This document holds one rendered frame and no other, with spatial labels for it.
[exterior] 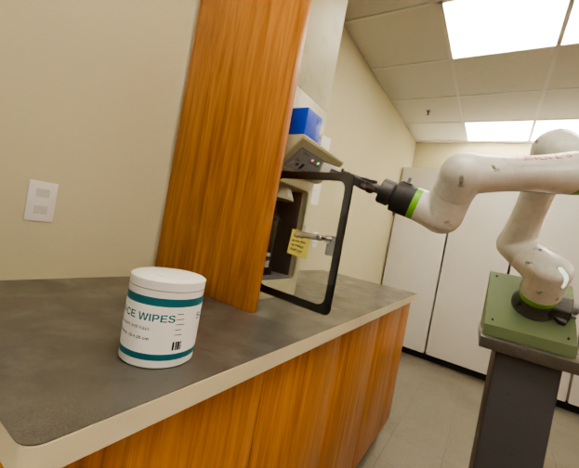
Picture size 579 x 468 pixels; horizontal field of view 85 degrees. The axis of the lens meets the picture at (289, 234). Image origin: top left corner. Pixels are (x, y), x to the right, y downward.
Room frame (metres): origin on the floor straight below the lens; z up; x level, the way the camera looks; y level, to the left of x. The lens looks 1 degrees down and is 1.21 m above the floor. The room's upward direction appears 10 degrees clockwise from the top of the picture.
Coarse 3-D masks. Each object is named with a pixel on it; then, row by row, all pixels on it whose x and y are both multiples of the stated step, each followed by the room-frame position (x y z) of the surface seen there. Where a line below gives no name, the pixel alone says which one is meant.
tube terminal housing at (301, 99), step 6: (300, 90) 1.14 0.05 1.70; (300, 96) 1.15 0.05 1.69; (306, 96) 1.18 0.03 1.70; (294, 102) 1.12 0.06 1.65; (300, 102) 1.15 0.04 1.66; (306, 102) 1.18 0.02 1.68; (312, 102) 1.22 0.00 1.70; (312, 108) 1.23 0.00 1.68; (318, 108) 1.26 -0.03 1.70; (318, 114) 1.27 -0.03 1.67; (324, 114) 1.31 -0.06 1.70; (324, 120) 1.32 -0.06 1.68; (324, 126) 1.32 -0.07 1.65; (264, 294) 1.14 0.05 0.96
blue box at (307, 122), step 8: (296, 112) 1.03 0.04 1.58; (304, 112) 1.01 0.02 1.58; (312, 112) 1.03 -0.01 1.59; (296, 120) 1.03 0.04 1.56; (304, 120) 1.01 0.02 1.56; (312, 120) 1.04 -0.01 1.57; (320, 120) 1.08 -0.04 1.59; (296, 128) 1.02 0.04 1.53; (304, 128) 1.01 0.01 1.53; (312, 128) 1.05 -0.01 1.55; (320, 128) 1.08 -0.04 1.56; (312, 136) 1.05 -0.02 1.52
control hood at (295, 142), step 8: (288, 136) 1.03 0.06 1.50; (296, 136) 1.01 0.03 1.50; (304, 136) 1.00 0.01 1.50; (288, 144) 1.02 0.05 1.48; (296, 144) 1.01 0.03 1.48; (304, 144) 1.03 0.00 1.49; (312, 144) 1.05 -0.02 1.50; (288, 152) 1.03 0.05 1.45; (312, 152) 1.09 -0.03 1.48; (320, 152) 1.11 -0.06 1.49; (328, 152) 1.14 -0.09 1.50; (328, 160) 1.18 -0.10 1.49; (336, 160) 1.21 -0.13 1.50; (288, 168) 1.10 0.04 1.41
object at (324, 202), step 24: (288, 192) 1.00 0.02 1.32; (312, 192) 0.94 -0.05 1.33; (336, 192) 0.88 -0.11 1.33; (288, 216) 0.99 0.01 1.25; (312, 216) 0.93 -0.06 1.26; (336, 216) 0.88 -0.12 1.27; (288, 240) 0.98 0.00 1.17; (312, 240) 0.92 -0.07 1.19; (336, 240) 0.87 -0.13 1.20; (288, 264) 0.97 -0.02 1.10; (312, 264) 0.91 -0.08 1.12; (336, 264) 0.86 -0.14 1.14; (264, 288) 1.02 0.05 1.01; (288, 288) 0.95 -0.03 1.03; (312, 288) 0.90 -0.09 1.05
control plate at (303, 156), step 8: (296, 152) 1.05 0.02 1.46; (304, 152) 1.07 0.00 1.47; (288, 160) 1.06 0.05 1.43; (296, 160) 1.08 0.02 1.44; (304, 160) 1.10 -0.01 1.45; (320, 160) 1.15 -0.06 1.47; (296, 168) 1.13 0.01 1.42; (304, 168) 1.15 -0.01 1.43; (312, 168) 1.18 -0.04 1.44; (320, 168) 1.20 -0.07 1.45
